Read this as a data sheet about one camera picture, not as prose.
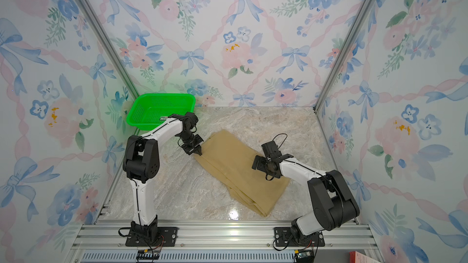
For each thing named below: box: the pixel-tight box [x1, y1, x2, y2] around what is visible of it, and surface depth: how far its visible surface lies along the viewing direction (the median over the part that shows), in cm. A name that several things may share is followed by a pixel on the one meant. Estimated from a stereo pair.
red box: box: [349, 250, 382, 263], surface depth 68 cm
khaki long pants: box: [193, 129, 291, 218], surface depth 90 cm
